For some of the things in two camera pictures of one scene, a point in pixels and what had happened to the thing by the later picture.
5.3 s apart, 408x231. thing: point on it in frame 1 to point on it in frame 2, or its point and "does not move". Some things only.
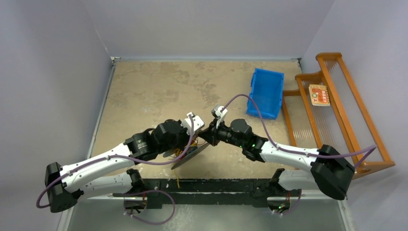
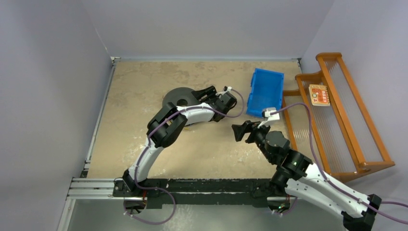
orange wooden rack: (326, 108) does not move
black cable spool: (189, 155) to (180, 96)
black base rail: (159, 193) does not move
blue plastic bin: (266, 89) does not move
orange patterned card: (319, 95) does not move
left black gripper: (186, 136) to (199, 94)
